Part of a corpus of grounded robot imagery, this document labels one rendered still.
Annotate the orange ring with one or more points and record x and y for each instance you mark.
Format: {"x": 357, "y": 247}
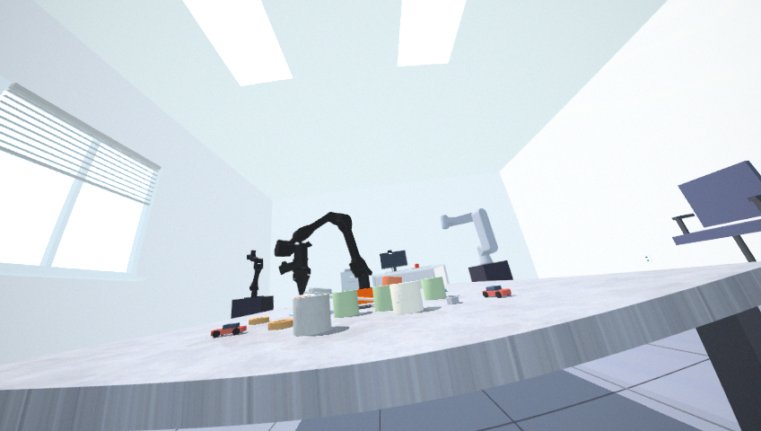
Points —
{"x": 282, "y": 324}
{"x": 258, "y": 320}

